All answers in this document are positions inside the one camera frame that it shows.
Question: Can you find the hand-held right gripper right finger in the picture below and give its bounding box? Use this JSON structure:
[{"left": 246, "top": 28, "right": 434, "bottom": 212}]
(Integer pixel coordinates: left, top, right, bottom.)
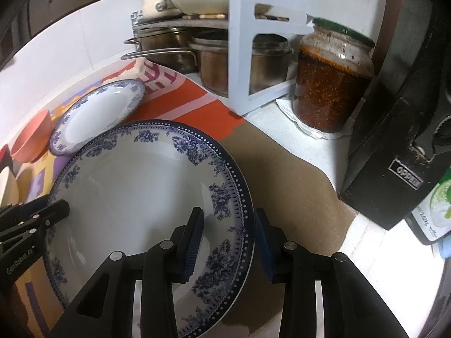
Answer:
[{"left": 255, "top": 208, "right": 418, "bottom": 338}]

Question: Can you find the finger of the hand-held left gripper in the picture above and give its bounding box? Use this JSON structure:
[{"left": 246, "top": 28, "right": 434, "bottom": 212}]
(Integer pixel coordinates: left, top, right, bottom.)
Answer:
[
  {"left": 14, "top": 199, "right": 70, "bottom": 242},
  {"left": 0, "top": 195, "right": 49, "bottom": 225}
]

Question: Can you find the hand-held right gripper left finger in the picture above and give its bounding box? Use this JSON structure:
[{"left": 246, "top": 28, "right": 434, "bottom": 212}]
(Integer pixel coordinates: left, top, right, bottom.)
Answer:
[{"left": 47, "top": 207, "right": 205, "bottom": 338}]

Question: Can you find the beige bowl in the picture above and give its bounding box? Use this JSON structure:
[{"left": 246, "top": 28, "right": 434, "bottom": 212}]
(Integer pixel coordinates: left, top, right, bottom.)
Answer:
[{"left": 0, "top": 165, "right": 20, "bottom": 208}]

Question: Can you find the pink bowl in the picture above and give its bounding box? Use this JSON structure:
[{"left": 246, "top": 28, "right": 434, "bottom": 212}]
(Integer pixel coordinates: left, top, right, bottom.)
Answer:
[{"left": 10, "top": 109, "right": 53, "bottom": 163}]

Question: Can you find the large blue floral plate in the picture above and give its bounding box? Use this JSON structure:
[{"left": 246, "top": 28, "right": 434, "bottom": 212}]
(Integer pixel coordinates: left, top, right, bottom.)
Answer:
[{"left": 43, "top": 120, "right": 255, "bottom": 338}]

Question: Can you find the red and black bowl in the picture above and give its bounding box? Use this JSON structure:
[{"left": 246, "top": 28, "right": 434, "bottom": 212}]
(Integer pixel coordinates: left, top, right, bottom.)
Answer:
[{"left": 0, "top": 144, "right": 14, "bottom": 170}]

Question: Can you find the brown paper sheet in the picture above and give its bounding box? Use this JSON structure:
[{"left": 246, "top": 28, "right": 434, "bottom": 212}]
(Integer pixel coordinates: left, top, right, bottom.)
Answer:
[{"left": 197, "top": 120, "right": 356, "bottom": 338}]

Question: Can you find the small blue floral plate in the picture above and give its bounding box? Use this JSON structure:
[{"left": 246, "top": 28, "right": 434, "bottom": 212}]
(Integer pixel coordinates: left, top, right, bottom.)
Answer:
[{"left": 48, "top": 79, "right": 146, "bottom": 157}]

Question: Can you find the colourful patterned table mat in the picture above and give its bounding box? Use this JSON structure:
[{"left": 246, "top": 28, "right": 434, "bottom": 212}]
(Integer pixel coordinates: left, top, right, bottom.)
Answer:
[{"left": 7, "top": 60, "right": 247, "bottom": 324}]

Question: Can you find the black kitchen appliance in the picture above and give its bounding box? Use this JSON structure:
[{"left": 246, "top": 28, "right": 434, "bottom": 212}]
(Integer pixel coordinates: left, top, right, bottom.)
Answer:
[{"left": 338, "top": 0, "right": 451, "bottom": 231}]

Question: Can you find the green label package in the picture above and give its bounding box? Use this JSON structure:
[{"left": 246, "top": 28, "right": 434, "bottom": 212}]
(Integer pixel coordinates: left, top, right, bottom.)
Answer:
[{"left": 405, "top": 178, "right": 451, "bottom": 245}]

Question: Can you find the light blue object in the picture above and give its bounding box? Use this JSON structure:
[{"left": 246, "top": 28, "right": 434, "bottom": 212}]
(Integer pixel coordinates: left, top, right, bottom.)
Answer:
[{"left": 439, "top": 234, "right": 451, "bottom": 261}]

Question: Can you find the glass jar of chili sauce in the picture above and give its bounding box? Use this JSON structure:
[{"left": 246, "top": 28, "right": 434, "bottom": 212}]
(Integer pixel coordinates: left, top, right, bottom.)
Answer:
[{"left": 292, "top": 17, "right": 375, "bottom": 133}]

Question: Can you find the wide steel pot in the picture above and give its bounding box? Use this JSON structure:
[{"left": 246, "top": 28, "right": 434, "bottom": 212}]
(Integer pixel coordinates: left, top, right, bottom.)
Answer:
[{"left": 188, "top": 37, "right": 293, "bottom": 96}]

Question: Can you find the white kitchen rack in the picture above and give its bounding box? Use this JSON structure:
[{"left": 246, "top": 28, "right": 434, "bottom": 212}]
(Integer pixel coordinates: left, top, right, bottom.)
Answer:
[{"left": 132, "top": 0, "right": 314, "bottom": 117}]

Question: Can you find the white pot with lid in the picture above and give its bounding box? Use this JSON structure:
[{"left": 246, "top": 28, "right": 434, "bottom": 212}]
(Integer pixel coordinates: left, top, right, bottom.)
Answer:
[{"left": 143, "top": 0, "right": 170, "bottom": 18}]

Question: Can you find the steel pot with long handle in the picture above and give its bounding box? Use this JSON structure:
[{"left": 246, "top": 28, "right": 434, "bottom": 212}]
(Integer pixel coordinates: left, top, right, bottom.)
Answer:
[{"left": 121, "top": 28, "right": 198, "bottom": 74}]

